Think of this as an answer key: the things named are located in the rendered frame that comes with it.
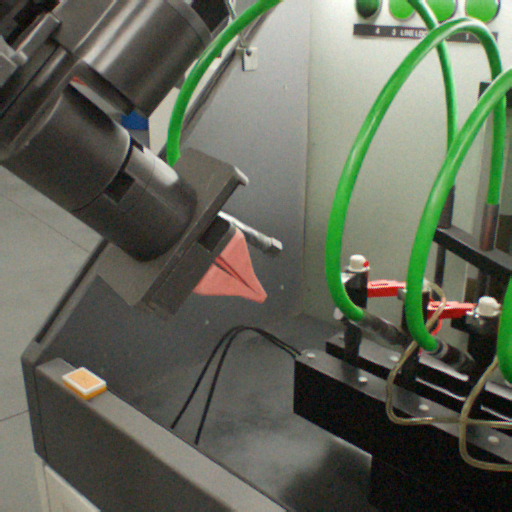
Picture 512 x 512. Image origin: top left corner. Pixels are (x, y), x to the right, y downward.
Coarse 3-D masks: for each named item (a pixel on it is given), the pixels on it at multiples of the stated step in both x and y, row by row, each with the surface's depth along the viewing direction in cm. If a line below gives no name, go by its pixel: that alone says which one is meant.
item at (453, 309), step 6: (432, 306) 74; (438, 306) 74; (450, 306) 74; (456, 306) 75; (462, 306) 75; (468, 306) 75; (432, 312) 74; (444, 312) 74; (450, 312) 74; (456, 312) 75; (462, 312) 75; (438, 318) 74; (444, 318) 75
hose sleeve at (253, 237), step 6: (222, 216) 78; (228, 216) 78; (234, 222) 78; (240, 222) 79; (240, 228) 79; (246, 228) 80; (252, 228) 80; (246, 234) 80; (252, 234) 80; (258, 234) 80; (246, 240) 80; (252, 240) 80; (258, 240) 80; (264, 240) 81; (270, 240) 82; (258, 246) 81; (264, 246) 81
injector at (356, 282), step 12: (348, 264) 79; (360, 276) 78; (348, 288) 79; (360, 288) 78; (360, 300) 79; (336, 312) 79; (348, 324) 80; (348, 336) 81; (360, 336) 82; (348, 348) 82; (348, 360) 83
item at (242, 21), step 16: (272, 0) 71; (416, 0) 78; (240, 16) 71; (256, 16) 71; (432, 16) 79; (224, 32) 71; (208, 48) 71; (224, 48) 71; (448, 48) 82; (208, 64) 71; (448, 64) 83; (192, 80) 71; (448, 80) 83; (448, 96) 85; (176, 112) 71; (448, 112) 86; (176, 128) 72; (448, 128) 87; (176, 144) 73; (448, 144) 87; (176, 160) 73
